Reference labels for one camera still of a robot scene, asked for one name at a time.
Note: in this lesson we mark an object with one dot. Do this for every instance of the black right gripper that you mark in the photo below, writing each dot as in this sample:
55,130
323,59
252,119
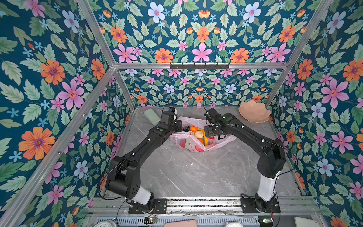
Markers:
208,128

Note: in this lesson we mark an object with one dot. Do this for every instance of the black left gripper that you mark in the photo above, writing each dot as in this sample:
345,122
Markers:
178,124

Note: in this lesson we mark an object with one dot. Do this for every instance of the pink plastic bag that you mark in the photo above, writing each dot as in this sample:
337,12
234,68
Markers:
194,139

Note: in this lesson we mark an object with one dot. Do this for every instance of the pink scalloped bowl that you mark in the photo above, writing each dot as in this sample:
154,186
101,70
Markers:
254,112

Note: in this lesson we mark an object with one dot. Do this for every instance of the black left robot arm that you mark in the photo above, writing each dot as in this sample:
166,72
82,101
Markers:
124,175

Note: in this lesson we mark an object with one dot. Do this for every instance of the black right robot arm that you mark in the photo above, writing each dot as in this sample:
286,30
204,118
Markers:
270,164

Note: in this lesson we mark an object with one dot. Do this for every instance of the fake yellow banana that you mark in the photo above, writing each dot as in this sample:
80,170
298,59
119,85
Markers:
206,142

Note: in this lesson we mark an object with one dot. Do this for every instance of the fake beige garlic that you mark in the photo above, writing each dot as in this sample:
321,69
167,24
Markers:
199,134

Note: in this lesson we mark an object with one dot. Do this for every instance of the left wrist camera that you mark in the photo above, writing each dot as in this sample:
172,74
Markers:
172,109

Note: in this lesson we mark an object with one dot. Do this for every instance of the black hook rail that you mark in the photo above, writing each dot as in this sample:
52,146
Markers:
203,66

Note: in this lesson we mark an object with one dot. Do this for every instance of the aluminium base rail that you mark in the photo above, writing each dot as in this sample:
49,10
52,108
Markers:
197,206

